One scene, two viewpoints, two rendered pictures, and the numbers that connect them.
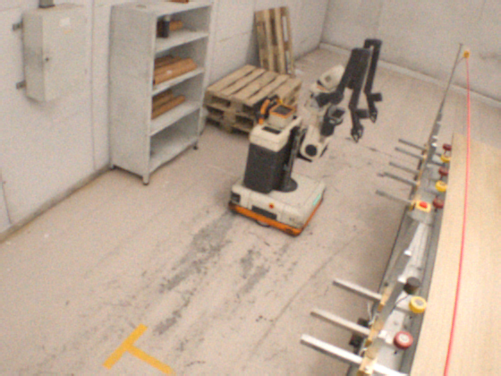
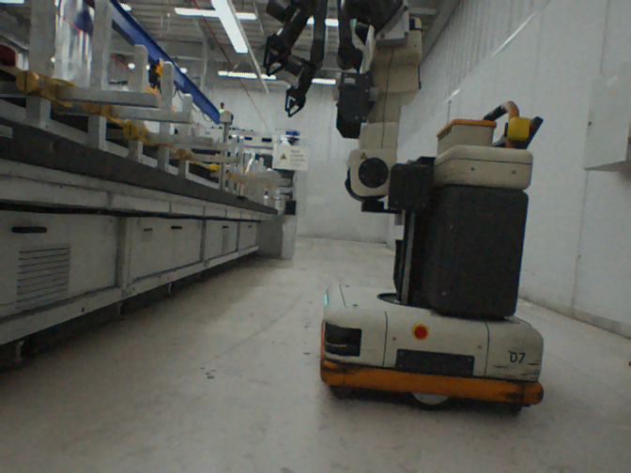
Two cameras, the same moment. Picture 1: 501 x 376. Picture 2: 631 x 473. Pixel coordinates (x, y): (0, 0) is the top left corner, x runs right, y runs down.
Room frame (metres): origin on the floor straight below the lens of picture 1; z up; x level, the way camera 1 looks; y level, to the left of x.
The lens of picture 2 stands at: (4.52, -1.12, 0.53)
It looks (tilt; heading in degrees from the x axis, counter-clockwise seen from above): 3 degrees down; 161
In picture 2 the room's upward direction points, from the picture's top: 5 degrees clockwise
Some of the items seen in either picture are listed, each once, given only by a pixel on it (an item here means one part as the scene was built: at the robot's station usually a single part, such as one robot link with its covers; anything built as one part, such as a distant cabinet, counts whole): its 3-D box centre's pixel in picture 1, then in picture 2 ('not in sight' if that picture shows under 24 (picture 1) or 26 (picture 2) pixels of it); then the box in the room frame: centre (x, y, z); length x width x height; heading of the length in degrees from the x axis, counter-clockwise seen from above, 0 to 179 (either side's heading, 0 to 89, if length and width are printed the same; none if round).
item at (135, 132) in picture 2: not in sight; (139, 135); (2.87, -1.25, 0.81); 0.14 x 0.06 x 0.05; 159
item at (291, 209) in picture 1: (278, 194); (411, 332); (3.24, -0.25, 0.16); 0.67 x 0.64 x 0.25; 69
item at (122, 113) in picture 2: (420, 157); (122, 114); (3.10, -1.29, 0.82); 0.43 x 0.03 x 0.04; 69
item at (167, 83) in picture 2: (424, 174); (165, 120); (2.66, -1.17, 0.92); 0.04 x 0.04 x 0.48; 69
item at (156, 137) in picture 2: (415, 172); (155, 138); (2.87, -1.20, 0.80); 0.43 x 0.03 x 0.04; 69
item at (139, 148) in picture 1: (159, 85); not in sight; (3.75, 0.98, 0.78); 0.90 x 0.45 x 1.55; 159
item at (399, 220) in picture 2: (311, 145); (382, 189); (3.24, -0.43, 0.68); 0.28 x 0.27 x 0.25; 159
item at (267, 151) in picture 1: (277, 148); (448, 221); (3.27, -0.16, 0.59); 0.55 x 0.34 x 0.83; 159
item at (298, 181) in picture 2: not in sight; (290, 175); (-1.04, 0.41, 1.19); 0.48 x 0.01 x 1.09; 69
